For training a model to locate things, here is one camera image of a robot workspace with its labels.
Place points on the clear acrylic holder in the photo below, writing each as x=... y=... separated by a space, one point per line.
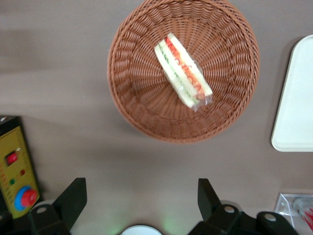
x=294 y=208

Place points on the plastic-wrapped sandwich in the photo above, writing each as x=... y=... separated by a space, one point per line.
x=182 y=72

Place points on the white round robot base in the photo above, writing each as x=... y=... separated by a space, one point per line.
x=141 y=230

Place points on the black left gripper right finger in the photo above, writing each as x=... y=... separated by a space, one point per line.
x=220 y=215

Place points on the brown wicker basket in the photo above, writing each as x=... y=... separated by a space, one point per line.
x=183 y=71

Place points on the yellow control box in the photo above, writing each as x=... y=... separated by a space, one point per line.
x=15 y=169

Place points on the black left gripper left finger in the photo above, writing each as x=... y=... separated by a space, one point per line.
x=67 y=208

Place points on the white plastic tray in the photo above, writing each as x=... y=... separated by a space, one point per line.
x=294 y=98

